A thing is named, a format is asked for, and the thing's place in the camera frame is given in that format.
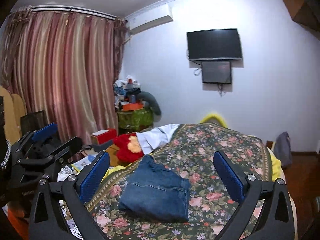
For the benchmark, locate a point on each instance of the striped pink curtain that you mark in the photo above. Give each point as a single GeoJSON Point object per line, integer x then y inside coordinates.
{"type": "Point", "coordinates": [70, 80]}

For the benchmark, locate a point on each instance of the dark framed board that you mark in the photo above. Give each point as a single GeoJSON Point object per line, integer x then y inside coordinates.
{"type": "Point", "coordinates": [32, 122]}

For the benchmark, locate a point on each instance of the white air conditioner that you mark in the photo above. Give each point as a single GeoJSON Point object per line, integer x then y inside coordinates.
{"type": "Point", "coordinates": [150, 21]}

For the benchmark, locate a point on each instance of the blue denim jacket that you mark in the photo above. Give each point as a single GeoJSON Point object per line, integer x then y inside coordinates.
{"type": "Point", "coordinates": [155, 192]}

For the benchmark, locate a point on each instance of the white shirt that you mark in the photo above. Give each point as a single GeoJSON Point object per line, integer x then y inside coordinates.
{"type": "Point", "coordinates": [157, 135]}

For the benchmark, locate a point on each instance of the curtain rail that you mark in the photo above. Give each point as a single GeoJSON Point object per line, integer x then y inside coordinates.
{"type": "Point", "coordinates": [65, 9]}

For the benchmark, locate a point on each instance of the orange container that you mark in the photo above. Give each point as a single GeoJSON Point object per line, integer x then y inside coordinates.
{"type": "Point", "coordinates": [18, 220]}

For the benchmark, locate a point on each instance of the orange box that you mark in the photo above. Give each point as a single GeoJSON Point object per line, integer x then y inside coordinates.
{"type": "Point", "coordinates": [132, 106]}

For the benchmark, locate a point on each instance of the red plush toy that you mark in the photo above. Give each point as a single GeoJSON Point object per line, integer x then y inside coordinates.
{"type": "Point", "coordinates": [125, 150]}

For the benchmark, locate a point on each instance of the red box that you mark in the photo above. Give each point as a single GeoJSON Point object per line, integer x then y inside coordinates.
{"type": "Point", "coordinates": [105, 136]}

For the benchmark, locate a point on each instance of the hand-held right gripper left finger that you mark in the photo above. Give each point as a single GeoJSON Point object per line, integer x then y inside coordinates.
{"type": "Point", "coordinates": [95, 177]}

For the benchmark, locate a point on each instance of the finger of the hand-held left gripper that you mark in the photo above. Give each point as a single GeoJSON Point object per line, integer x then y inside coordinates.
{"type": "Point", "coordinates": [43, 131]}
{"type": "Point", "coordinates": [67, 147]}

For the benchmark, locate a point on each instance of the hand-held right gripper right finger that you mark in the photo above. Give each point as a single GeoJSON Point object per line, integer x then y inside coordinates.
{"type": "Point", "coordinates": [230, 177]}

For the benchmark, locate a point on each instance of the beige headboard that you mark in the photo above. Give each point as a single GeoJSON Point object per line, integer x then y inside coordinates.
{"type": "Point", "coordinates": [12, 110]}

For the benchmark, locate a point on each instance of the black wall television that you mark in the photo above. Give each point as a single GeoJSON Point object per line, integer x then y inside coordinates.
{"type": "Point", "coordinates": [215, 43]}

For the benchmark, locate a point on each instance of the pile of household clutter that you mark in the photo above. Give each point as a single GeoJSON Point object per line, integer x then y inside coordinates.
{"type": "Point", "coordinates": [126, 90]}

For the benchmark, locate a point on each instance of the grey hanging garment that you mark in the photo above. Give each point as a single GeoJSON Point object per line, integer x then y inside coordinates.
{"type": "Point", "coordinates": [283, 147]}

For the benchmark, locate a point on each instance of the grey cloth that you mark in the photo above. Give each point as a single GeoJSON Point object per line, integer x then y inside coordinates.
{"type": "Point", "coordinates": [152, 102]}

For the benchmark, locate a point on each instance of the printed paper bag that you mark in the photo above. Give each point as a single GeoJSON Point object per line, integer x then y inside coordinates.
{"type": "Point", "coordinates": [82, 162]}

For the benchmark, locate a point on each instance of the green cabinet cover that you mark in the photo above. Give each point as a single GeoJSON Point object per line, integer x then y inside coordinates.
{"type": "Point", "coordinates": [135, 120]}

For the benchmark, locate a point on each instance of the small black monitor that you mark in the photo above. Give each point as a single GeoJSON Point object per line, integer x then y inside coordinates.
{"type": "Point", "coordinates": [216, 72]}

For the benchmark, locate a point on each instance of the floral bed blanket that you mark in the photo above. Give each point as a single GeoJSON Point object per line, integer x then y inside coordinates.
{"type": "Point", "coordinates": [212, 140]}

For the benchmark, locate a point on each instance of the brown wooden wardrobe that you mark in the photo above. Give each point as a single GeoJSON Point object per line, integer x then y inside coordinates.
{"type": "Point", "coordinates": [305, 12]}

